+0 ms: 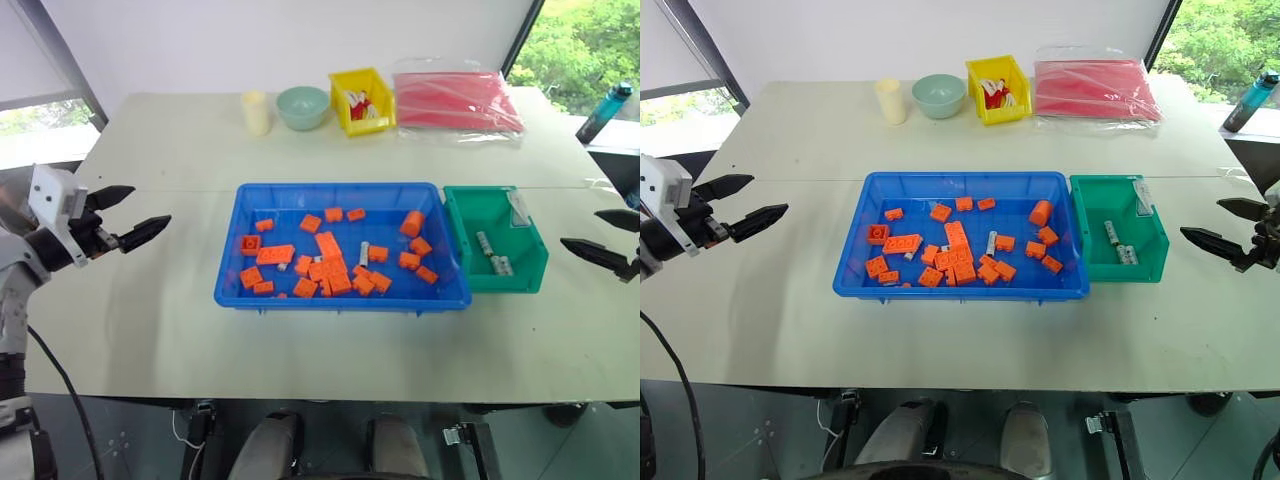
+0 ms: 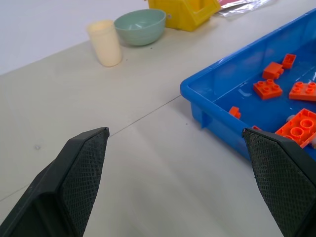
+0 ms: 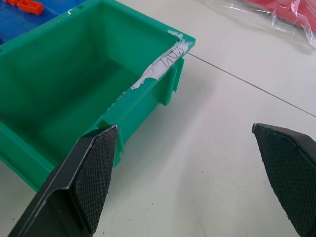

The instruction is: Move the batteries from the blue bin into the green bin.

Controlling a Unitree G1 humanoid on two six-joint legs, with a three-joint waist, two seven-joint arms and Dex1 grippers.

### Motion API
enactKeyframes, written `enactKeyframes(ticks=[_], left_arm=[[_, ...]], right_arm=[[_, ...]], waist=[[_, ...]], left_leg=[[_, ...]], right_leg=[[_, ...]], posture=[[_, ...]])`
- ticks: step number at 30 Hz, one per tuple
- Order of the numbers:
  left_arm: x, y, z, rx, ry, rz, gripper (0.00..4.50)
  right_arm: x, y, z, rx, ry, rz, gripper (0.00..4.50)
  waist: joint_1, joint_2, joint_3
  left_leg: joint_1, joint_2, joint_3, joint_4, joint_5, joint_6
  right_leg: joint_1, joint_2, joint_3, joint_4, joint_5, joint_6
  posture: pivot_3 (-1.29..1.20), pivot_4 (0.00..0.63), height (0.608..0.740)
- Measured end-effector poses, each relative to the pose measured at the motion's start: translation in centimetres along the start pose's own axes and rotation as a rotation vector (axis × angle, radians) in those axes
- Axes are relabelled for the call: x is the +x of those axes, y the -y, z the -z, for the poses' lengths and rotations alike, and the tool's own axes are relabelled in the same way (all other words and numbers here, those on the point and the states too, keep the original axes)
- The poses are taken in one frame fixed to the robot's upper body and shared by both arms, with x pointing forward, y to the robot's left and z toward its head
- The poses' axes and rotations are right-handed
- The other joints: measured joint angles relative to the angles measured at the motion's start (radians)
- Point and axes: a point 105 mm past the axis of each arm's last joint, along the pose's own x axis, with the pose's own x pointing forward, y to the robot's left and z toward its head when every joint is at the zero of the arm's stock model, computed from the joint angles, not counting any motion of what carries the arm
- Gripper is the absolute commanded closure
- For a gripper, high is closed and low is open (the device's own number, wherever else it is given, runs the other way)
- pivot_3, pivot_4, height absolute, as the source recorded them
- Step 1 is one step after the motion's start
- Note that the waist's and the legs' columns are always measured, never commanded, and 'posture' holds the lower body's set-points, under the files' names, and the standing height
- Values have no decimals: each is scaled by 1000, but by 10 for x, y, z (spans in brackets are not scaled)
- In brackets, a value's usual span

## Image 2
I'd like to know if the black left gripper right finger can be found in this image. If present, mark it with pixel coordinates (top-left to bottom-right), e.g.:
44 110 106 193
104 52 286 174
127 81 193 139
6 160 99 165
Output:
242 128 316 237

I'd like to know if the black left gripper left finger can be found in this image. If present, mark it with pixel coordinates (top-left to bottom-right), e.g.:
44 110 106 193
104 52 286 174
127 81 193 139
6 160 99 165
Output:
0 127 110 237

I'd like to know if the upside-down orange plastic building brick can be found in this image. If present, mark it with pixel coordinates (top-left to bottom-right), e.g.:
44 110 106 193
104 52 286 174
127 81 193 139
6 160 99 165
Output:
274 108 316 149

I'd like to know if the blue plastic tray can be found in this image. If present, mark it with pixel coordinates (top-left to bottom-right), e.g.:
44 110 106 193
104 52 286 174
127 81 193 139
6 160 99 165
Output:
180 8 316 163

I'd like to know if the upside-down red plastic building brick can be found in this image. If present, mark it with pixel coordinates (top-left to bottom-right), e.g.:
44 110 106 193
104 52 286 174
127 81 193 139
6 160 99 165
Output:
281 53 297 70

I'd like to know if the cream plastic cup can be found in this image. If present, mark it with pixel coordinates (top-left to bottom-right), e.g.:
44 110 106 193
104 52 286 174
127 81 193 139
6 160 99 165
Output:
86 20 123 68

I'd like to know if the pale green bowl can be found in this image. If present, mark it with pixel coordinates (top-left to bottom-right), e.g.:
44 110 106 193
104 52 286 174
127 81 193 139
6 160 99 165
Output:
114 8 166 46

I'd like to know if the clear plastic bag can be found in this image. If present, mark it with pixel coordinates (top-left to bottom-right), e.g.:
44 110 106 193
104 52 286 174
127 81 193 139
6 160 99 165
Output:
214 0 269 18

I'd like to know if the yellow plastic bin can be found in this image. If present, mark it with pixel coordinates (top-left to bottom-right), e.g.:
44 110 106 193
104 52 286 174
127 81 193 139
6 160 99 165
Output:
147 0 222 32

